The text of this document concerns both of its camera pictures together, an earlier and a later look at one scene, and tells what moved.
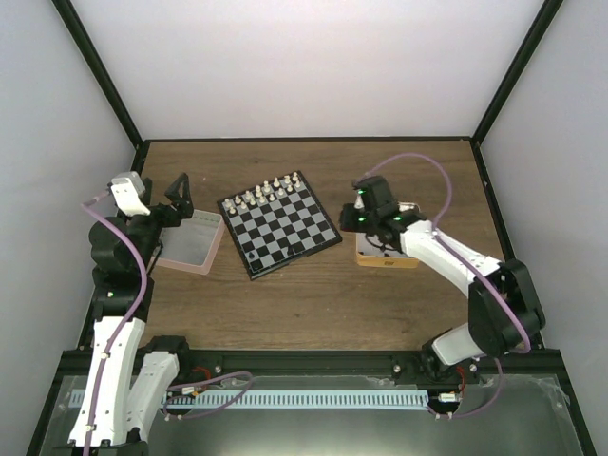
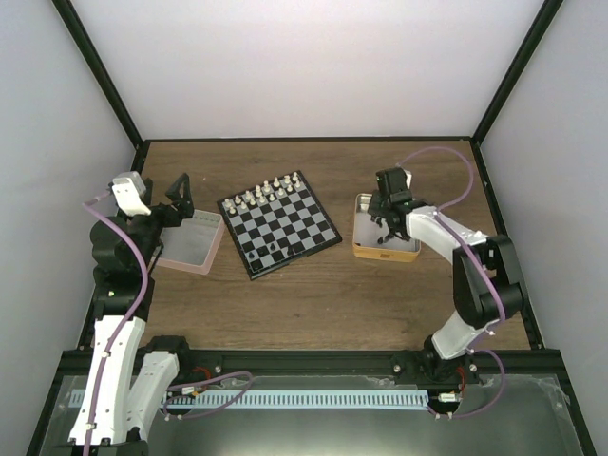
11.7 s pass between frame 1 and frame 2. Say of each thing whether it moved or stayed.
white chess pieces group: stayed
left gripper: stayed
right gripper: moved
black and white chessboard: stayed
